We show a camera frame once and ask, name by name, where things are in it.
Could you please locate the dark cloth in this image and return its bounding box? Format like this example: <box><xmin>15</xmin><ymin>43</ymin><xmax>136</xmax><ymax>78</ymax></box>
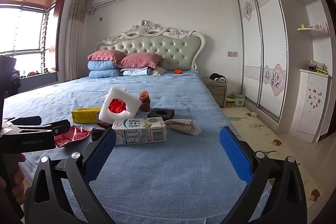
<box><xmin>9</xmin><ymin>70</ymin><xmax>21</xmax><ymax>95</ymax></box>

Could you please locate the white sliding door wardrobe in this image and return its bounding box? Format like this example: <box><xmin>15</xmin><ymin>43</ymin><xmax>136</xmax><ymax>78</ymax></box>
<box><xmin>232</xmin><ymin>0</ymin><xmax>289</xmax><ymax>122</ymax></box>

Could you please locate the white corner shelf unit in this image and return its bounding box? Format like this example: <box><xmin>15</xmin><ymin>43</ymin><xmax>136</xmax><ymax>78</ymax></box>
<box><xmin>265</xmin><ymin>0</ymin><xmax>336</xmax><ymax>135</ymax></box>

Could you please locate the beige curtain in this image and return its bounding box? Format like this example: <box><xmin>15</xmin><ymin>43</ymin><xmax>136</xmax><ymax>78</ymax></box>
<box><xmin>66</xmin><ymin>0</ymin><xmax>88</xmax><ymax>81</ymax></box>

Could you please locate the patterned play mat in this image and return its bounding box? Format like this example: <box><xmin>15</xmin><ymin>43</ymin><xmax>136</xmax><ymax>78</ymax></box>
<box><xmin>223</xmin><ymin>106</ymin><xmax>324</xmax><ymax>224</ymax></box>

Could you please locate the folded light blue quilt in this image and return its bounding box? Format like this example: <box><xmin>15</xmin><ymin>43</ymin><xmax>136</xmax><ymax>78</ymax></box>
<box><xmin>120</xmin><ymin>67</ymin><xmax>158</xmax><ymax>76</ymax></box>

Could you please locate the black foam block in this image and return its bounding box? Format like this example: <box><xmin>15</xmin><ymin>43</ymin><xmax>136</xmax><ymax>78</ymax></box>
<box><xmin>147</xmin><ymin>108</ymin><xmax>175</xmax><ymax>119</ymax></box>

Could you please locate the red cloth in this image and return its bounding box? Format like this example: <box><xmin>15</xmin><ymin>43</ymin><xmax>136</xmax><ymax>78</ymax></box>
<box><xmin>108</xmin><ymin>98</ymin><xmax>128</xmax><ymax>114</ymax></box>

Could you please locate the brown wooden door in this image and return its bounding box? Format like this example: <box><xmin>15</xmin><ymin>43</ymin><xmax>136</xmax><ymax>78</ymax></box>
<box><xmin>317</xmin><ymin>0</ymin><xmax>336</xmax><ymax>143</ymax></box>

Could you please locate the bed with blue sheet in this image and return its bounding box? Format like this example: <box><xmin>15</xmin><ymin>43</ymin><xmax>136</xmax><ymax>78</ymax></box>
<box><xmin>2</xmin><ymin>70</ymin><xmax>273</xmax><ymax>216</ymax></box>

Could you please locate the tufted green bed headboard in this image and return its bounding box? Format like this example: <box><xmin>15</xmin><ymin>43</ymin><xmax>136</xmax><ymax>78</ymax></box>
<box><xmin>96</xmin><ymin>20</ymin><xmax>206</xmax><ymax>72</ymax></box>

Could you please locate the crumpled paper bag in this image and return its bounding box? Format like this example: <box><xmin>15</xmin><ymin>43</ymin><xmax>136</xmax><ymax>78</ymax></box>
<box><xmin>165</xmin><ymin>119</ymin><xmax>201</xmax><ymax>136</ymax></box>

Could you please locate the white low cabinet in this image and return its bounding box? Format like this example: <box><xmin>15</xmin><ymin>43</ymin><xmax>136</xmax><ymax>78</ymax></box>
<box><xmin>293</xmin><ymin>69</ymin><xmax>329</xmax><ymax>136</ymax></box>

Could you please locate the white milk carton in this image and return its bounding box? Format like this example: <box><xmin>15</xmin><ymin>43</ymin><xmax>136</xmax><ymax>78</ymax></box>
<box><xmin>112</xmin><ymin>118</ymin><xmax>167</xmax><ymax>145</ymax></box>

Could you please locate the window with wooden frame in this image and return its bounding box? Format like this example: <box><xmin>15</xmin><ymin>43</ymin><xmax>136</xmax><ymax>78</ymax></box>
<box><xmin>0</xmin><ymin>0</ymin><xmax>66</xmax><ymax>77</ymax></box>

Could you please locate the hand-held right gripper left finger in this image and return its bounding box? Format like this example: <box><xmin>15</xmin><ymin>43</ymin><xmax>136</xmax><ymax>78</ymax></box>
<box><xmin>24</xmin><ymin>127</ymin><xmax>117</xmax><ymax>224</ymax></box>

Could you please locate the white knitted cloth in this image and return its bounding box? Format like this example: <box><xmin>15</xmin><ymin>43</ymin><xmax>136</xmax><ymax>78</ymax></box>
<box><xmin>98</xmin><ymin>86</ymin><xmax>141</xmax><ymax>122</ymax></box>

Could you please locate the pink pillow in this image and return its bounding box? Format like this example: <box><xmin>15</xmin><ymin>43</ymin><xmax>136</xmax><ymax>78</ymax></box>
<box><xmin>87</xmin><ymin>50</ymin><xmax>127</xmax><ymax>66</ymax></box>
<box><xmin>117</xmin><ymin>53</ymin><xmax>163</xmax><ymax>69</ymax></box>

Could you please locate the person's left hand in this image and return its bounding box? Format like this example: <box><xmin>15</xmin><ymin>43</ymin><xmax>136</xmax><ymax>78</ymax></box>
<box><xmin>0</xmin><ymin>153</ymin><xmax>27</xmax><ymax>206</ymax></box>

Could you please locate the red candy wrapper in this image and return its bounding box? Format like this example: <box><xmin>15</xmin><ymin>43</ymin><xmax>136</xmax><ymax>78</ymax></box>
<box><xmin>91</xmin><ymin>120</ymin><xmax>113</xmax><ymax>142</ymax></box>

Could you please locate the yellow cardboard box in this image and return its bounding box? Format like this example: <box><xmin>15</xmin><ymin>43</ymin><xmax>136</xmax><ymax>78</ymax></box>
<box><xmin>71</xmin><ymin>107</ymin><xmax>102</xmax><ymax>124</ymax></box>

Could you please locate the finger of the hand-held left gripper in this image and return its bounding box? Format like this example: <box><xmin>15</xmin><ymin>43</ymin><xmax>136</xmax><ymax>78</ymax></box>
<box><xmin>0</xmin><ymin>119</ymin><xmax>71</xmax><ymax>141</ymax></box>
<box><xmin>9</xmin><ymin>115</ymin><xmax>42</xmax><ymax>126</ymax></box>

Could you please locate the brown rolled sock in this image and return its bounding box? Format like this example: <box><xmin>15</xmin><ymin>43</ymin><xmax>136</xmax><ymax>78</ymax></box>
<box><xmin>139</xmin><ymin>91</ymin><xmax>151</xmax><ymax>111</ymax></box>

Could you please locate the green white storage box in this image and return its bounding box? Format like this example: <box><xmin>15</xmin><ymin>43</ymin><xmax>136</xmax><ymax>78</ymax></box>
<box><xmin>231</xmin><ymin>93</ymin><xmax>246</xmax><ymax>107</ymax></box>

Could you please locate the grey nightstand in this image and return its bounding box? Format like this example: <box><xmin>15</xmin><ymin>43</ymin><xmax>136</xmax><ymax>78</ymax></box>
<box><xmin>204</xmin><ymin>78</ymin><xmax>227</xmax><ymax>107</ymax></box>

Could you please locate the blue pillow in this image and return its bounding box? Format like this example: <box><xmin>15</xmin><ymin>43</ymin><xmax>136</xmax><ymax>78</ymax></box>
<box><xmin>89</xmin><ymin>70</ymin><xmax>122</xmax><ymax>79</ymax></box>
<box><xmin>87</xmin><ymin>60</ymin><xmax>124</xmax><ymax>72</ymax></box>

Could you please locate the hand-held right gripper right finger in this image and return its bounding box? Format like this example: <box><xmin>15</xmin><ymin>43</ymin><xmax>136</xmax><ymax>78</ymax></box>
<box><xmin>219</xmin><ymin>126</ymin><xmax>308</xmax><ymax>224</ymax></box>

